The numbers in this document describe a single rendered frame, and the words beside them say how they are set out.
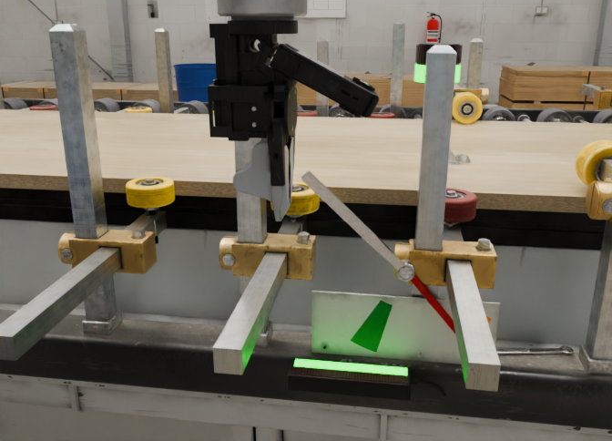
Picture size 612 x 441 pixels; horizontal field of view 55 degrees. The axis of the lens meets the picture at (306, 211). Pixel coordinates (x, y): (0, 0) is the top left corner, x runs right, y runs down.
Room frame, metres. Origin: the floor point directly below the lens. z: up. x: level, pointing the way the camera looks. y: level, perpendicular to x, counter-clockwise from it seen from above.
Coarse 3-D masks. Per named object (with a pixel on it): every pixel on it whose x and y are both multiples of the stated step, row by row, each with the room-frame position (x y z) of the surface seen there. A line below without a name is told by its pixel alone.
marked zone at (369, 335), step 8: (384, 304) 0.74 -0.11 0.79; (376, 312) 0.75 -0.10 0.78; (384, 312) 0.74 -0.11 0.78; (368, 320) 0.75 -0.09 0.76; (376, 320) 0.75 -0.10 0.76; (384, 320) 0.74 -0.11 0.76; (360, 328) 0.75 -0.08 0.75; (368, 328) 0.75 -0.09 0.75; (376, 328) 0.75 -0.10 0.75; (360, 336) 0.75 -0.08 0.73; (368, 336) 0.75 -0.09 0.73; (376, 336) 0.75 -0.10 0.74; (360, 344) 0.75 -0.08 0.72; (368, 344) 0.75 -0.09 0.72; (376, 344) 0.75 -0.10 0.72
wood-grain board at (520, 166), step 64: (0, 128) 1.51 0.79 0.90; (128, 128) 1.51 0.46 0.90; (192, 128) 1.51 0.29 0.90; (320, 128) 1.51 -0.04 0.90; (384, 128) 1.51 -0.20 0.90; (512, 128) 1.51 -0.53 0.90; (576, 128) 1.51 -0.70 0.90; (192, 192) 0.99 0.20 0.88; (384, 192) 0.94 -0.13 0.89; (512, 192) 0.92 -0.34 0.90; (576, 192) 0.92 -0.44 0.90
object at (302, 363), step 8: (296, 360) 0.74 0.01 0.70; (304, 360) 0.74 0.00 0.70; (312, 360) 0.74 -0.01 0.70; (328, 368) 0.72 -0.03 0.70; (336, 368) 0.72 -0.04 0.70; (344, 368) 0.72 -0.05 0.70; (352, 368) 0.72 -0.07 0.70; (360, 368) 0.72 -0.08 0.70; (368, 368) 0.72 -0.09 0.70; (376, 368) 0.72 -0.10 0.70; (384, 368) 0.72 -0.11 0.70; (392, 368) 0.72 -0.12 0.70; (400, 368) 0.72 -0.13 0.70
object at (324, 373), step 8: (296, 368) 0.72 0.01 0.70; (304, 368) 0.72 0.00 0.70; (312, 368) 0.72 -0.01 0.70; (328, 376) 0.70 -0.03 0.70; (336, 376) 0.70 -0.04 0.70; (344, 376) 0.70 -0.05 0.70; (352, 376) 0.70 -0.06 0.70; (360, 376) 0.70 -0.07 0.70; (368, 376) 0.70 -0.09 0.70; (376, 376) 0.70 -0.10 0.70; (384, 376) 0.70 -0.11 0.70; (392, 376) 0.70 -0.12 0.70; (400, 376) 0.70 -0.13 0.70
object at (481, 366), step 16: (448, 224) 0.87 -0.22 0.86; (448, 240) 0.81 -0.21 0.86; (448, 272) 0.70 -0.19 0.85; (464, 272) 0.69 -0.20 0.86; (448, 288) 0.69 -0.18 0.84; (464, 288) 0.64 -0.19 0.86; (464, 304) 0.60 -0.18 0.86; (480, 304) 0.60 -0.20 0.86; (464, 320) 0.57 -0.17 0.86; (480, 320) 0.57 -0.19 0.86; (464, 336) 0.53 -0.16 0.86; (480, 336) 0.53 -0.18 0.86; (464, 352) 0.51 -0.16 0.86; (480, 352) 0.50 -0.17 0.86; (496, 352) 0.50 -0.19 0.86; (464, 368) 0.50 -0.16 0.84; (480, 368) 0.48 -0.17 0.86; (496, 368) 0.48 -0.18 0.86; (480, 384) 0.48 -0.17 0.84; (496, 384) 0.48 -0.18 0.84
